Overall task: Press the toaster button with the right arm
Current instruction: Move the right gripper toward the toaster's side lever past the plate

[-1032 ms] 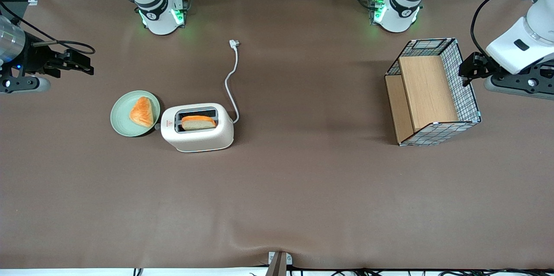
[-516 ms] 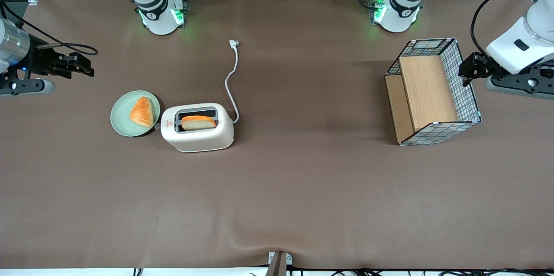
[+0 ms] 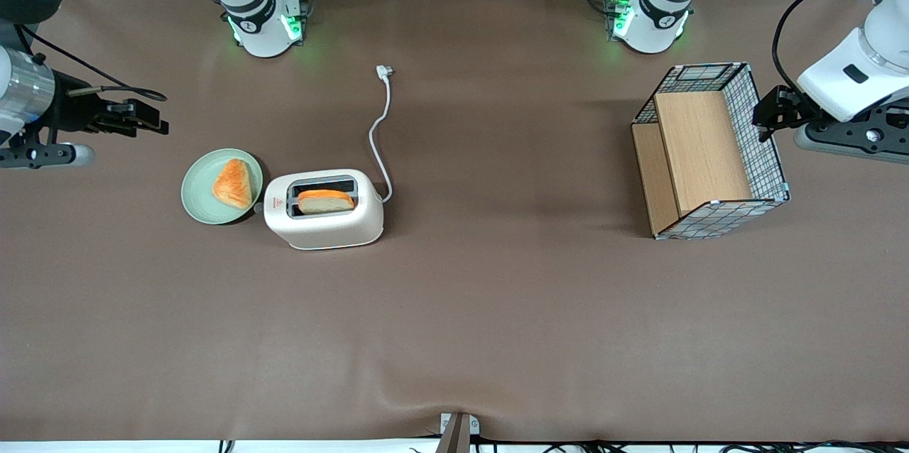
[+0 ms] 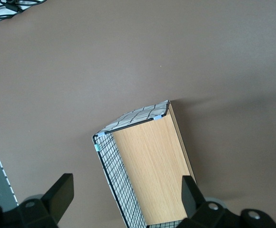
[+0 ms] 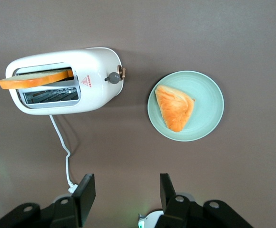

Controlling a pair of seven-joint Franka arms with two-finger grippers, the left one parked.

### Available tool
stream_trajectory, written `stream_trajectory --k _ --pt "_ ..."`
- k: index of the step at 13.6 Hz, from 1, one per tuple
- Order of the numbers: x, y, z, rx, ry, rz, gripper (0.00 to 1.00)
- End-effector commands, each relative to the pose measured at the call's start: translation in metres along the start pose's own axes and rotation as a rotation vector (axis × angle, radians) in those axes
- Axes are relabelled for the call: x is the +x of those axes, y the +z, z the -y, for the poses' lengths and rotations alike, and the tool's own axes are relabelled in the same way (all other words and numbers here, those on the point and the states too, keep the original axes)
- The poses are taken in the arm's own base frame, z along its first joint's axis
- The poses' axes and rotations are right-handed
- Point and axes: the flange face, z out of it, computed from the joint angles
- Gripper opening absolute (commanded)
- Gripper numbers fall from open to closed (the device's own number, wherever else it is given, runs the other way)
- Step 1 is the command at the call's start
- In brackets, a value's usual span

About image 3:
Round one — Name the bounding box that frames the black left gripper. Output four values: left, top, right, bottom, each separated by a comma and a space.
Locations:
753, 84, 818, 143

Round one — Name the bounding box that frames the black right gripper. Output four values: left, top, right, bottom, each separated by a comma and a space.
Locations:
50, 72, 170, 136

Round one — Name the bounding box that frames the white two-slot toaster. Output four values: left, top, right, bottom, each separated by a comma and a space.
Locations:
254, 168, 385, 251

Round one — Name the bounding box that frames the pale green round plate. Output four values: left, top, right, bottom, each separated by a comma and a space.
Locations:
180, 148, 264, 226

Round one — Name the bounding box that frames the golden triangular pastry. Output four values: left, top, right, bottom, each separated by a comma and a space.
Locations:
212, 158, 255, 210

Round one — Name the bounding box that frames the bread slice with orange crust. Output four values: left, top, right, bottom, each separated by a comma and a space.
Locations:
296, 188, 356, 216

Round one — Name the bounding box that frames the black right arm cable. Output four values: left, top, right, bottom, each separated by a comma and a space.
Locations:
14, 23, 168, 103

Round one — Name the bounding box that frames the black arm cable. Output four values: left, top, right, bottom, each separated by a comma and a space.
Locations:
14, 23, 168, 103
772, 0, 871, 96

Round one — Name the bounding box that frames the wire basket with wooden shelf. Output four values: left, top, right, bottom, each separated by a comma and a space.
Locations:
631, 62, 791, 241

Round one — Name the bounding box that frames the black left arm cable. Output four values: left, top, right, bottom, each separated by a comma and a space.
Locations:
772, 0, 871, 96

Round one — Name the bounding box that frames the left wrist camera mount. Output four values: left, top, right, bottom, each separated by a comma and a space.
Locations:
794, 104, 909, 165

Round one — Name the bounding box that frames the white toaster power cord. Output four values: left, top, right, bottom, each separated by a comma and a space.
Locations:
367, 65, 396, 204

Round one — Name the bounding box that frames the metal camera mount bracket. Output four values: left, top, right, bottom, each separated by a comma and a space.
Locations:
436, 412, 481, 453

